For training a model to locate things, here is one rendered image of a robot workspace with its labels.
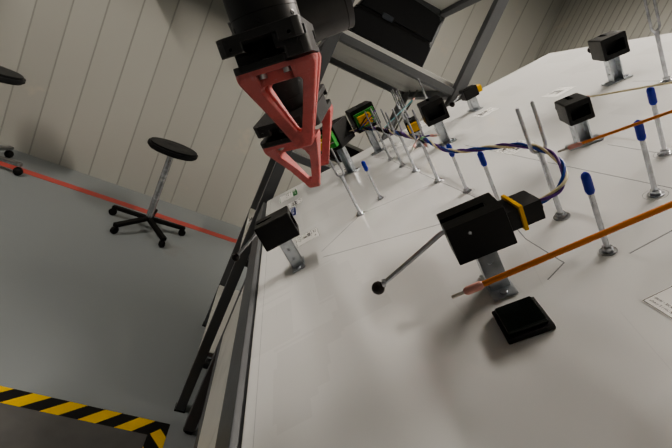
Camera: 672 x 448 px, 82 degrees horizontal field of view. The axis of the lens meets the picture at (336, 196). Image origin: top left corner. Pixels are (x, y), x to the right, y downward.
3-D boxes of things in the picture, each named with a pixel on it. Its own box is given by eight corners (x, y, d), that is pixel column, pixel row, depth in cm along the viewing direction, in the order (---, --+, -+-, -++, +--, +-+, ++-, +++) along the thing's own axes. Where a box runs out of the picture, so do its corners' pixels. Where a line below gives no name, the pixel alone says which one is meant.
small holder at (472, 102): (451, 119, 107) (443, 98, 105) (477, 106, 107) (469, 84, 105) (459, 120, 102) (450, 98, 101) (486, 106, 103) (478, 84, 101)
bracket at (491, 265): (479, 277, 42) (463, 239, 41) (501, 268, 42) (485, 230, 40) (494, 302, 38) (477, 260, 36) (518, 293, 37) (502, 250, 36)
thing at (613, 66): (608, 71, 82) (597, 30, 80) (638, 76, 72) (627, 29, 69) (585, 81, 83) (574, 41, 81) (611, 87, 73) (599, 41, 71)
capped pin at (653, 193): (668, 195, 40) (649, 119, 37) (650, 199, 40) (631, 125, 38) (661, 189, 41) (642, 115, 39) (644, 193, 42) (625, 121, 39)
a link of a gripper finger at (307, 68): (343, 127, 39) (315, 30, 36) (340, 141, 32) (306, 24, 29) (280, 145, 40) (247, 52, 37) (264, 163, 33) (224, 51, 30)
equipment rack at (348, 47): (170, 412, 140) (386, -118, 110) (202, 320, 198) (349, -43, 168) (300, 442, 152) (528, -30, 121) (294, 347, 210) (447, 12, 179)
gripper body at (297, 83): (329, 96, 50) (308, 38, 46) (310, 130, 41) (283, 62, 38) (284, 109, 52) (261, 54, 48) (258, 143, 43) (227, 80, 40)
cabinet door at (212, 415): (183, 501, 75) (258, 329, 68) (222, 335, 127) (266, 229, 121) (193, 503, 75) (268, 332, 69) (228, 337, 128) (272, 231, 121)
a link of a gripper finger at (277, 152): (347, 161, 51) (322, 94, 47) (337, 191, 45) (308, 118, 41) (300, 171, 53) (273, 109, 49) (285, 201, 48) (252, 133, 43)
